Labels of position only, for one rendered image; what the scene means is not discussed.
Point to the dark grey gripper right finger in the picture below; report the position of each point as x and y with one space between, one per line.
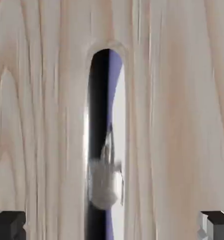
219 227

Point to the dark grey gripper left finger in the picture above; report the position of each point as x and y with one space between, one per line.
7 226

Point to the light wood drawer front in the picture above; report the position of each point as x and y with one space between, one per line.
170 112

